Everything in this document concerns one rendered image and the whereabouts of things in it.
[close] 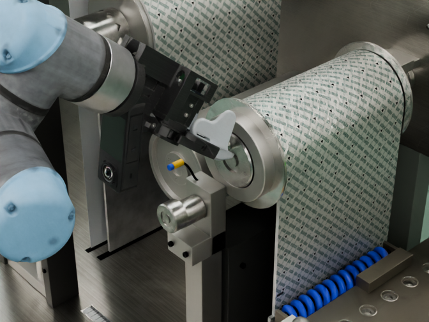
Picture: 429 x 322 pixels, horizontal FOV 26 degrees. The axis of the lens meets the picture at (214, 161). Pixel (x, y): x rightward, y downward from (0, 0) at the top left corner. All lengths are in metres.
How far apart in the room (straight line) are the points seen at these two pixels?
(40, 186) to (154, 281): 0.75
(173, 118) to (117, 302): 0.53
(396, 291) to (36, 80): 0.64
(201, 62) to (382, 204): 0.33
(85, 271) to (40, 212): 0.77
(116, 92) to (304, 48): 0.61
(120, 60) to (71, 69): 0.07
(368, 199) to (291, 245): 0.15
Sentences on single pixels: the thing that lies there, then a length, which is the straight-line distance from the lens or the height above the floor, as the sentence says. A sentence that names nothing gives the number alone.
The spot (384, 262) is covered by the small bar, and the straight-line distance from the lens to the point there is 1.33.
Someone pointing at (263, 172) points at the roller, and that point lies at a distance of 1.12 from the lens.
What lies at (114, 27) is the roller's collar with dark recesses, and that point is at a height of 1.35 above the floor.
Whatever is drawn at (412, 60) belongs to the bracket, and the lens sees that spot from 1.33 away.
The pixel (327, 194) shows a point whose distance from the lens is 1.23.
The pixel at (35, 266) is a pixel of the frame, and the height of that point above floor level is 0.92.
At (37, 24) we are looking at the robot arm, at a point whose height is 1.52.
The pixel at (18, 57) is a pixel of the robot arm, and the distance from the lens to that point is 0.86.
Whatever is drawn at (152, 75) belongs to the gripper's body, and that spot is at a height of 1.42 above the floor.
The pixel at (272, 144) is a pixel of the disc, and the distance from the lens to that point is 1.11.
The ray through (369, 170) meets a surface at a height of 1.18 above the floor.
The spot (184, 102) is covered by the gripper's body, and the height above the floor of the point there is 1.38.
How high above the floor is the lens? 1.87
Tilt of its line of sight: 33 degrees down
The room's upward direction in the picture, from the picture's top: straight up
